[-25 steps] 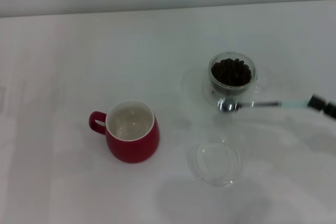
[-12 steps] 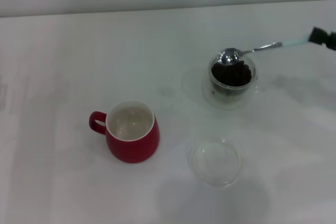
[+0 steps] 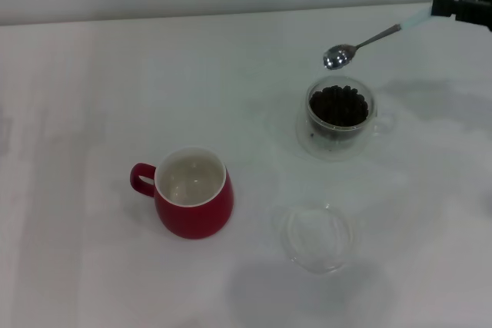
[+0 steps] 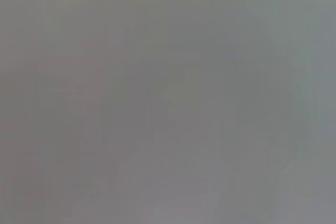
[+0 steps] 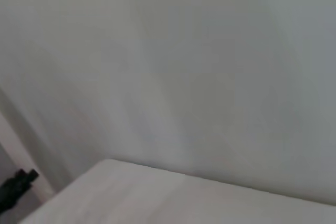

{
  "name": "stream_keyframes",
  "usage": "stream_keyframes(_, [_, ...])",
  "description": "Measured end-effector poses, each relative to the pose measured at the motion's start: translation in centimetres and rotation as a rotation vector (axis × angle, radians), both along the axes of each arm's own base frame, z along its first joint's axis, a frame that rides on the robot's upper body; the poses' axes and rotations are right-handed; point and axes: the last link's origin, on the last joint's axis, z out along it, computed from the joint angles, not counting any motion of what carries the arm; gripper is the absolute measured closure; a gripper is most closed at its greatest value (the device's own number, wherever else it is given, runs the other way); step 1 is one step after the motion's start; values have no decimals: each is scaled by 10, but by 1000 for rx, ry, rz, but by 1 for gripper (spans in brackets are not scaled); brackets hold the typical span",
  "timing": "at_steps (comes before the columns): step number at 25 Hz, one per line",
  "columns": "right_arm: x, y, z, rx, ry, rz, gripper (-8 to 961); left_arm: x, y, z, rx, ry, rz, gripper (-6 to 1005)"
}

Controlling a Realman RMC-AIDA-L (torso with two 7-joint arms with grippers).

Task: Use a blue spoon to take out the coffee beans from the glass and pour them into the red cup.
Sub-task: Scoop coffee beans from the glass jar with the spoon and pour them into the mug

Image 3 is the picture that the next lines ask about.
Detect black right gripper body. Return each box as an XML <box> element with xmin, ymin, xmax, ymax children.
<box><xmin>455</xmin><ymin>0</ymin><xmax>492</xmax><ymax>31</ymax></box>

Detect spoon with light blue handle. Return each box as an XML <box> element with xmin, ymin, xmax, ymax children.
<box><xmin>322</xmin><ymin>11</ymin><xmax>435</xmax><ymax>71</ymax></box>

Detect red ceramic mug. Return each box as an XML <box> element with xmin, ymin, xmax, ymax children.
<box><xmin>129</xmin><ymin>145</ymin><xmax>234</xmax><ymax>240</ymax></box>

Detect dark coffee beans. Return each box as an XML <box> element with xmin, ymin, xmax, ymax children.
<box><xmin>309</xmin><ymin>84</ymin><xmax>370</xmax><ymax>128</ymax></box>

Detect clear glass dish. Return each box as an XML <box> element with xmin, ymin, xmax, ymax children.
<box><xmin>274</xmin><ymin>203</ymin><xmax>357</xmax><ymax>276</ymax></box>

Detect clear double-wall glass cup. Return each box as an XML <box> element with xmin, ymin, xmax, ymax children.
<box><xmin>294</xmin><ymin>75</ymin><xmax>397</xmax><ymax>162</ymax></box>

